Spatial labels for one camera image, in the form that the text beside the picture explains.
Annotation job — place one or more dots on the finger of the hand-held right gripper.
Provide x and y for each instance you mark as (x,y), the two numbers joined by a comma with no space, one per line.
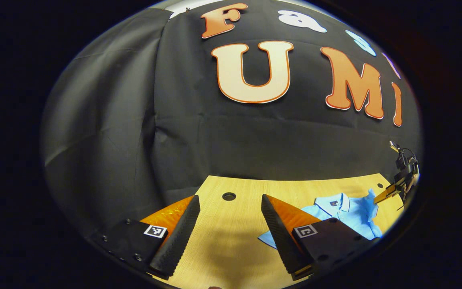
(387,194)

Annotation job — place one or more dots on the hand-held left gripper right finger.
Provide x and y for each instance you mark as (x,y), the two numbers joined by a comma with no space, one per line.
(275,233)

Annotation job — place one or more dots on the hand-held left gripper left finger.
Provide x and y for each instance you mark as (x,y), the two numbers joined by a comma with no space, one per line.
(181,235)

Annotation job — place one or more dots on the light blue T-shirt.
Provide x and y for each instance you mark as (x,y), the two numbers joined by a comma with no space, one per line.
(355,212)

